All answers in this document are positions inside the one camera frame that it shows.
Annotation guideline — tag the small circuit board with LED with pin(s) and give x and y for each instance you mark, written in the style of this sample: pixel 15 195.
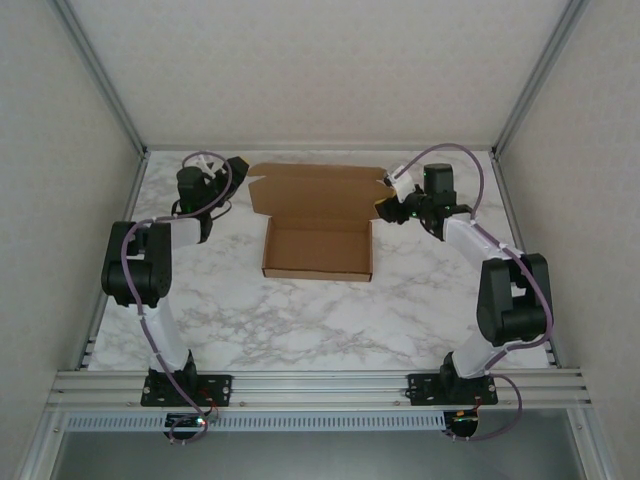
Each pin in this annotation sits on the small circuit board with LED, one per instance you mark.
pixel 465 422
pixel 187 422

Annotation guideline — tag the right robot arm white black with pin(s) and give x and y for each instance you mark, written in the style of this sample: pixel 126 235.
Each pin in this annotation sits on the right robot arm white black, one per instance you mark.
pixel 465 245

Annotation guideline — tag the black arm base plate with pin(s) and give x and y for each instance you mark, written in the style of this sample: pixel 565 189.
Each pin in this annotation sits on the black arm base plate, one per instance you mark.
pixel 425 390
pixel 220 387

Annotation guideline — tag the aluminium mounting rail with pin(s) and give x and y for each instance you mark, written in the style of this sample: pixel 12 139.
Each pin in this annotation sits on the aluminium mounting rail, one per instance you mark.
pixel 320 390

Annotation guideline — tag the aluminium table end rail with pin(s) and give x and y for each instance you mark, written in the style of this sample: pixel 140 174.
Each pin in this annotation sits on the aluminium table end rail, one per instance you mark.
pixel 320 148

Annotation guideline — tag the aluminium frame leg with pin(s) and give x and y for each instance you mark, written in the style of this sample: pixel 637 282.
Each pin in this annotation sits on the aluminium frame leg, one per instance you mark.
pixel 592 445
pixel 44 445

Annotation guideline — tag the aluminium frame post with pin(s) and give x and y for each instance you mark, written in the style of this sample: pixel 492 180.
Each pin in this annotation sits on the aluminium frame post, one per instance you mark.
pixel 536 75
pixel 103 75

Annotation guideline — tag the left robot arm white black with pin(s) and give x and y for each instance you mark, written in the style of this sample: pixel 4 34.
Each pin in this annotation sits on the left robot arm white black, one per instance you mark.
pixel 170 335

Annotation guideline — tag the brown cardboard paper box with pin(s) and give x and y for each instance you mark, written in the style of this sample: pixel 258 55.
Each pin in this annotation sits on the brown cardboard paper box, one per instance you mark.
pixel 315 250

